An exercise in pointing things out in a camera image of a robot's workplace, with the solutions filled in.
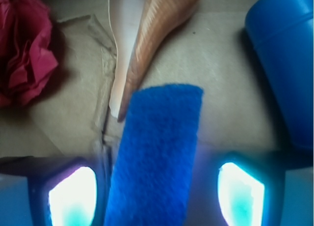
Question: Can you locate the brown conch seashell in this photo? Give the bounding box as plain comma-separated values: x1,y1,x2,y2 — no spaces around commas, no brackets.
108,0,200,122

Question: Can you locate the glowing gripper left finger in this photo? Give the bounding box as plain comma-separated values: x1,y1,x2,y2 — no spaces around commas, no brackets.
0,156,109,226

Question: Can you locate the blue plastic bottle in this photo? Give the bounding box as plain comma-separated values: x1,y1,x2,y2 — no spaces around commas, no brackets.
245,0,314,150

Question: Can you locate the blue sponge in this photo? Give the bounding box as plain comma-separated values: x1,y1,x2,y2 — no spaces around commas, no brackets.
105,84,203,226

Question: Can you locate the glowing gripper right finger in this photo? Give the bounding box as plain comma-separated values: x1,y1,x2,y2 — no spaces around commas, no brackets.
188,151,314,226

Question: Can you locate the crumpled red paper ball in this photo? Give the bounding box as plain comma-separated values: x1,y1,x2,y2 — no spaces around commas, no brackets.
0,0,58,108

